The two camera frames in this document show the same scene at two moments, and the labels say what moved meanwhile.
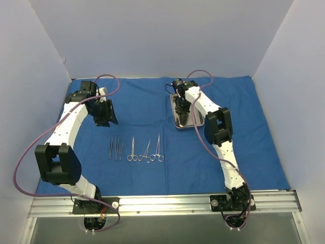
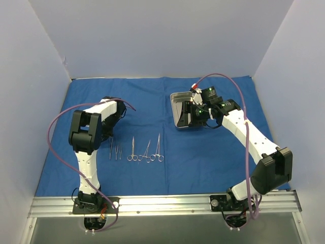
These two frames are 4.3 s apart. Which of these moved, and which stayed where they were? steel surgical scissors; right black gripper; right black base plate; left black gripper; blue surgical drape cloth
Moved: right black gripper; left black gripper
Stayed: right black base plate; steel surgical scissors; blue surgical drape cloth
